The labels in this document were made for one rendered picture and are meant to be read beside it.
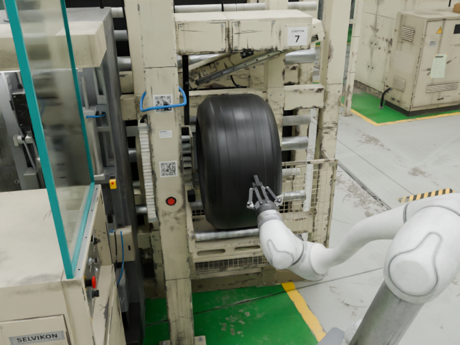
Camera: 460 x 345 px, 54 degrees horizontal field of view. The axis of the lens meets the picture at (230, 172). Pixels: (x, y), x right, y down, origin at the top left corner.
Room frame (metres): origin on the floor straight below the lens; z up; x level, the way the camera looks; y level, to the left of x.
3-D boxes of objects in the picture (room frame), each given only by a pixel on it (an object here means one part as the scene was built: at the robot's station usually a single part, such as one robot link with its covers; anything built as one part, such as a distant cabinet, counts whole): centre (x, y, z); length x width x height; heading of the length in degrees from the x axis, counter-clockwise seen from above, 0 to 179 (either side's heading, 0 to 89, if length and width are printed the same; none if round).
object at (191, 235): (1.83, 0.20, 0.90); 0.40 x 0.03 x 0.10; 9
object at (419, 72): (5.98, -2.68, 0.62); 0.91 x 0.58 x 1.25; 108
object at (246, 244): (1.72, 0.00, 0.83); 0.36 x 0.09 x 0.06; 99
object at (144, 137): (1.75, 0.35, 1.19); 0.05 x 0.04 x 0.48; 9
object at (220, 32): (2.17, -0.06, 1.71); 0.61 x 0.25 x 0.15; 99
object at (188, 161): (2.20, 0.30, 1.05); 0.20 x 0.15 x 0.30; 99
